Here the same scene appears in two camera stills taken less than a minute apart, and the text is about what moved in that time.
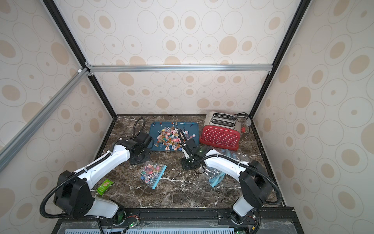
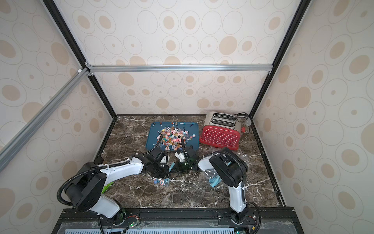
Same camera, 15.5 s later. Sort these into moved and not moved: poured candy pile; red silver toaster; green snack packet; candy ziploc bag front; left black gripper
Moved: left black gripper
Not moved: red silver toaster; poured candy pile; green snack packet; candy ziploc bag front
